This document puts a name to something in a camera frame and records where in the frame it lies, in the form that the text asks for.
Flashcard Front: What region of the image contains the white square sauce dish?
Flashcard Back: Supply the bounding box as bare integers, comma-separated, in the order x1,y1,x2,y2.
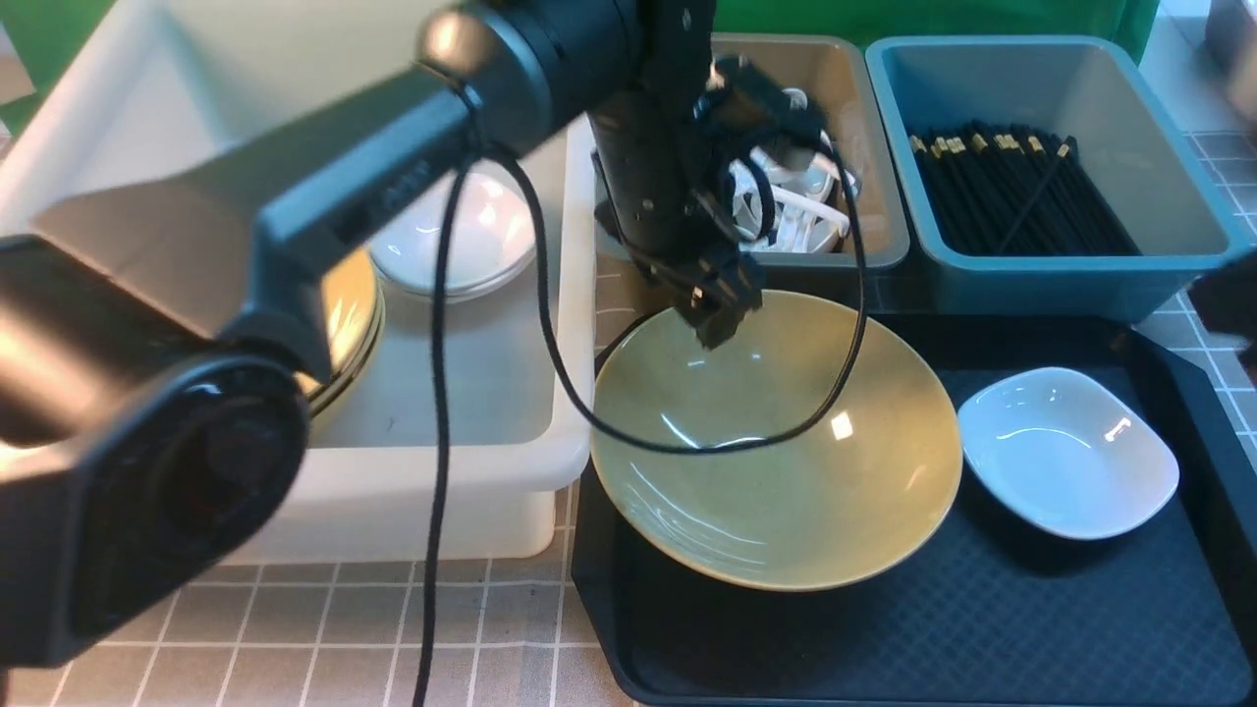
957,367,1180,541

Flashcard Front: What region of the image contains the grey plastic spoon bin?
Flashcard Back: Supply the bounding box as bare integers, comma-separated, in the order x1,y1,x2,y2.
711,31,911,299

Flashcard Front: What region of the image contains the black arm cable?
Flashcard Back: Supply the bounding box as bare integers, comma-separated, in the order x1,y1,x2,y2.
412,88,871,707

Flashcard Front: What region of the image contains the pile of black chopsticks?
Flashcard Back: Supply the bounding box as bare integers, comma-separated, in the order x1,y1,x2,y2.
908,121,1141,258

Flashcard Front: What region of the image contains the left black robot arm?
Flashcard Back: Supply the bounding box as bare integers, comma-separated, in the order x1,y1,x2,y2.
3,1,826,668

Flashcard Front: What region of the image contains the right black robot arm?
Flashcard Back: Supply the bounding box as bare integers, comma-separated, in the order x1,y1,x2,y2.
1188,249,1256,382

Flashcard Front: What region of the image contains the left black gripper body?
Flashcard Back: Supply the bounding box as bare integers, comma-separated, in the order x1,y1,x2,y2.
590,55,833,350

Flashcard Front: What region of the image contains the stack of white sauce dishes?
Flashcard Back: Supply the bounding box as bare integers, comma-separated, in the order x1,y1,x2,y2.
367,167,535,301

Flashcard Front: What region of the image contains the pile of white spoons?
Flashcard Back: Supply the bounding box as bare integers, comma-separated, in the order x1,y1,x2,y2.
729,148,862,254

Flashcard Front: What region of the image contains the blue plastic chopstick bin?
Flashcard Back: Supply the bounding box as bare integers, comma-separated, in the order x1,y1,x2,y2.
865,35,1249,323

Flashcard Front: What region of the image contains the yellow noodle bowl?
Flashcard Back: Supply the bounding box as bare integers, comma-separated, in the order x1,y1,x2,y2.
591,291,962,591

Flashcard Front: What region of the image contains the large white plastic tub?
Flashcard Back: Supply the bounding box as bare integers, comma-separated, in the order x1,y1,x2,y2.
3,1,590,565

